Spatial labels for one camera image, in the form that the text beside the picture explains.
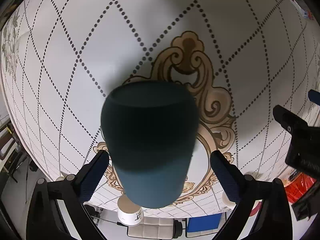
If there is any teal cup yellow inside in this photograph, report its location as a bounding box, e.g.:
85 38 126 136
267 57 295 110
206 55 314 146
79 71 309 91
101 81 199 209

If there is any white printed paper cup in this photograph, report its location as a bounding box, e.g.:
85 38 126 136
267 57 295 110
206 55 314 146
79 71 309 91
117 194 144 226

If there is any red plastic bag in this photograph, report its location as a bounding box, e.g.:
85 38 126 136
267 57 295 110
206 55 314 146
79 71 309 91
285 172 317 204

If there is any white padded chair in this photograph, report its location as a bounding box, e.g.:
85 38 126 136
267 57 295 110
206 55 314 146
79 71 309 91
127 217 174 239

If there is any floral patterned tablecloth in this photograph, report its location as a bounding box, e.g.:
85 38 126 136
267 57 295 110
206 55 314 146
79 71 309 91
1 0 319 218

